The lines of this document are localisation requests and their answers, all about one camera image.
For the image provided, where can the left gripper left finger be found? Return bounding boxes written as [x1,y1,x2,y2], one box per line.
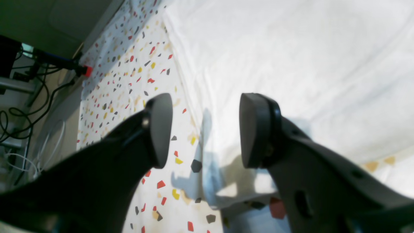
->
[0,93,173,233]

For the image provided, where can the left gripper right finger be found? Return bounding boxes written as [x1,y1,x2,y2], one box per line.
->
[239,93,414,233]

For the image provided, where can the white printed T-shirt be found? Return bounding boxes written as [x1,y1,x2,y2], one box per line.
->
[163,0,413,208]

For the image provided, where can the terrazzo patterned tablecloth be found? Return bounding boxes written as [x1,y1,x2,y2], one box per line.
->
[76,0,414,233]

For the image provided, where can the black cables on floor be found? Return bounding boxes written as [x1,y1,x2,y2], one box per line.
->
[0,45,76,182]

